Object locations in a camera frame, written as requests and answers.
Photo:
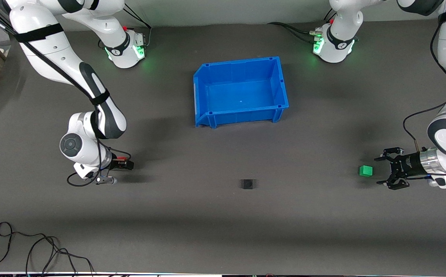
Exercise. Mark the black cube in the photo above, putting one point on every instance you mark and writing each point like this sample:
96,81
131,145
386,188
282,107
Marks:
247,184

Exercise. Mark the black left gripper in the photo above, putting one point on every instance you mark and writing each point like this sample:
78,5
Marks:
407,165

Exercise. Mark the green cube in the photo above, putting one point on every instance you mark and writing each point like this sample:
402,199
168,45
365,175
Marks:
365,171

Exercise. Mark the blue plastic bin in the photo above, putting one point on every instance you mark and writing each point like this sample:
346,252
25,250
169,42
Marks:
242,92

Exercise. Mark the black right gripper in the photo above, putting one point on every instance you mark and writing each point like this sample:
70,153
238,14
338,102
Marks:
123,165

